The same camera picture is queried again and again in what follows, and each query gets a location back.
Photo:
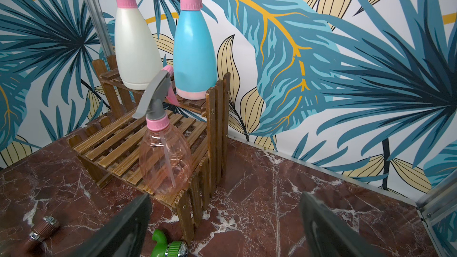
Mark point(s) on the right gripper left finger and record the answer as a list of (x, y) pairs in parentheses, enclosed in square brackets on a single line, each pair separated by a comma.
[(123, 235)]

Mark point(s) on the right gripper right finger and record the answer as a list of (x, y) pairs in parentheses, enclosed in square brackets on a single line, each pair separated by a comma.
[(327, 235)]

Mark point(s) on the clear pink spray bottle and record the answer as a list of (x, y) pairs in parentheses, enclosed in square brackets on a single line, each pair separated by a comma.
[(164, 154)]

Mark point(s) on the white spray bottle pink top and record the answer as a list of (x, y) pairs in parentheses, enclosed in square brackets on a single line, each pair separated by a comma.
[(136, 51)]

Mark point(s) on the blue spray bottle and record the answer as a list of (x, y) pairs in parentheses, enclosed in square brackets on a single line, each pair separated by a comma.
[(195, 67)]

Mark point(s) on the green hose nozzle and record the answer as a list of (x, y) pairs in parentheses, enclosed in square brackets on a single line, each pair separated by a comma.
[(165, 249)]

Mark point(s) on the brown metal hose nozzle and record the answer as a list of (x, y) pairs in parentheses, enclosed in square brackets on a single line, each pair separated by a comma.
[(43, 230)]

